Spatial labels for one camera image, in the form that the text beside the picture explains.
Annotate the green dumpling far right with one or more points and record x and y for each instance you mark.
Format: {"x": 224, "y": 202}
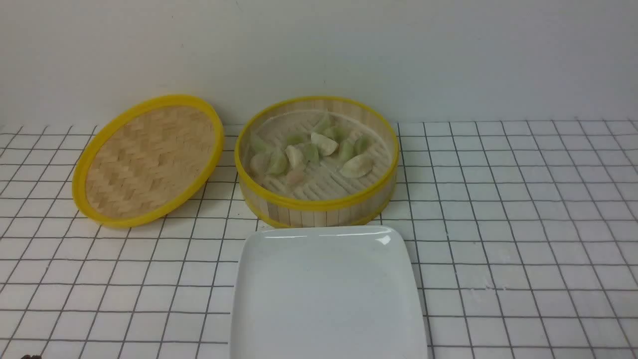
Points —
{"x": 361, "y": 145}

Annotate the green dumpling upper left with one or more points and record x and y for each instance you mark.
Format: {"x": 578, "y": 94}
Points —
{"x": 296, "y": 139}

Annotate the white square ceramic plate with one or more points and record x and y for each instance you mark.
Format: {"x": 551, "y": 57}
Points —
{"x": 327, "y": 293}

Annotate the green dumpling back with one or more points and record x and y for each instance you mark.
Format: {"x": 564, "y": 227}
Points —
{"x": 325, "y": 121}

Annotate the pale dumpling far left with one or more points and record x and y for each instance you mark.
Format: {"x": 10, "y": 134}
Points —
{"x": 259, "y": 164}

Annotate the green dumpling middle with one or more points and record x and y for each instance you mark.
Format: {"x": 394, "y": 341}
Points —
{"x": 311, "y": 152}

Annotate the yellow rimmed bamboo steamer basket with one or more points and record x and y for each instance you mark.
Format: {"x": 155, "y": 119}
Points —
{"x": 324, "y": 198}

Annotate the large white dumpling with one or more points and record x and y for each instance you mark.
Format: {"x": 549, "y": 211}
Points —
{"x": 357, "y": 167}

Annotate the white dumpling middle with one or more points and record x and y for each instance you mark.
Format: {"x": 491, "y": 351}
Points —
{"x": 295, "y": 156}

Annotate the yellow rimmed bamboo steamer lid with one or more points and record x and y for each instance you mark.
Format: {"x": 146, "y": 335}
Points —
{"x": 148, "y": 161}

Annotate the pink shrimp dumpling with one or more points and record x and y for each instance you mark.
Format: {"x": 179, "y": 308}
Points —
{"x": 295, "y": 176}

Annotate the green dumpling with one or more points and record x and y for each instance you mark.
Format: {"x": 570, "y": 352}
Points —
{"x": 311, "y": 152}
{"x": 278, "y": 163}
{"x": 346, "y": 151}
{"x": 325, "y": 121}
{"x": 296, "y": 139}
{"x": 361, "y": 145}

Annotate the green dumpling left front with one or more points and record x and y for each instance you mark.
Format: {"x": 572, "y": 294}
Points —
{"x": 278, "y": 163}

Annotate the white dumpling centre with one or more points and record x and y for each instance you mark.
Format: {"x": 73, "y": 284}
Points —
{"x": 325, "y": 145}

